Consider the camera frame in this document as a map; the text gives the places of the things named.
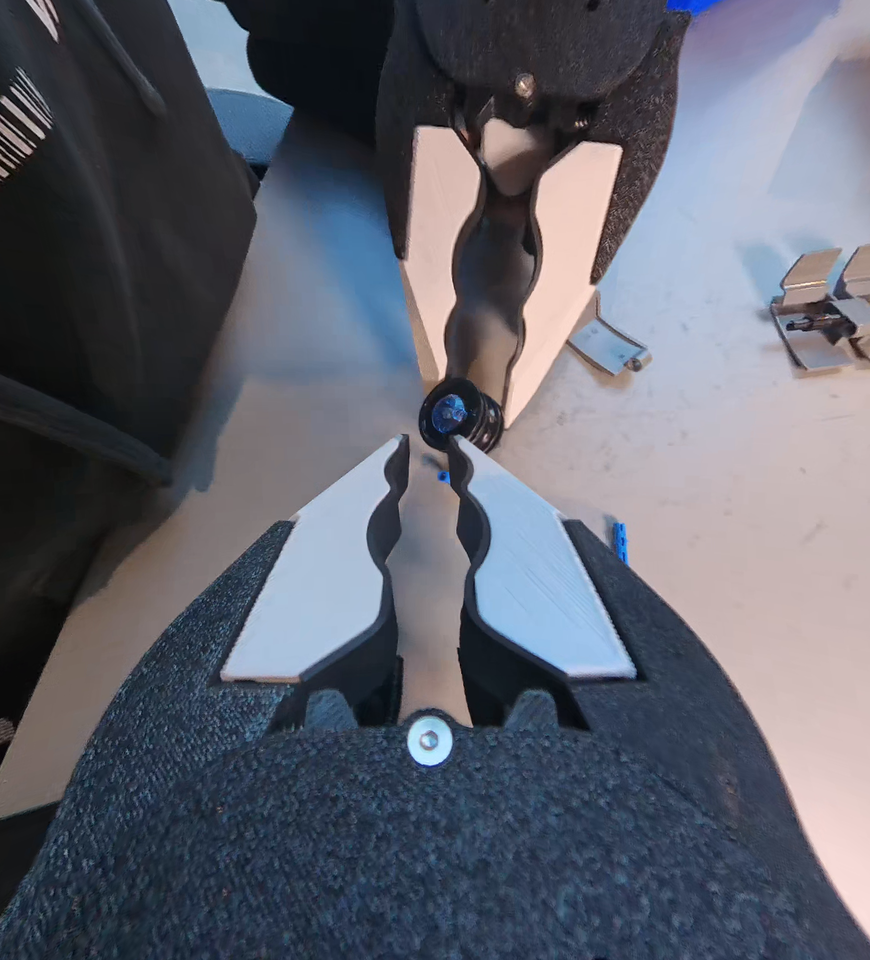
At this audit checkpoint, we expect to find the grey brick panel assembly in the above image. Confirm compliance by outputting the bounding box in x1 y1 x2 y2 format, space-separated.
770 240 870 376

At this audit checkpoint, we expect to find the grey hinged panel piece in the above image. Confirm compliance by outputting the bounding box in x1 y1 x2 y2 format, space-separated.
566 291 652 378

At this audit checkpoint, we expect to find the grey desk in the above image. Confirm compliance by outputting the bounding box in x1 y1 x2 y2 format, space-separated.
0 0 870 960

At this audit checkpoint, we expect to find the person's black hoodie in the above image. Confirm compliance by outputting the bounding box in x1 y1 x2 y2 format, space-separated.
0 0 259 939

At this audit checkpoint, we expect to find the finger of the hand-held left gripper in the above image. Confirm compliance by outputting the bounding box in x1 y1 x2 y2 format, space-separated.
397 126 486 395
504 138 625 430

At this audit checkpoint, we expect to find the person's left forearm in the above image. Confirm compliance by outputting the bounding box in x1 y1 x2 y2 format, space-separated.
221 0 421 151

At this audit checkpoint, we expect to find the dark mesh chair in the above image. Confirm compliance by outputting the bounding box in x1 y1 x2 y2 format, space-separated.
206 86 297 185

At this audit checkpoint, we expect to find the black wheel brick assembly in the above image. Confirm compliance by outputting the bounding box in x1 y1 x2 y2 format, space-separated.
418 377 508 456

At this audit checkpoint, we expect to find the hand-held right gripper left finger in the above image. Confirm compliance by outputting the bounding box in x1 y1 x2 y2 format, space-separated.
221 435 411 727

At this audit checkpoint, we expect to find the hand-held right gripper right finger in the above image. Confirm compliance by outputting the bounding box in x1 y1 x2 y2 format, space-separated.
446 436 638 727

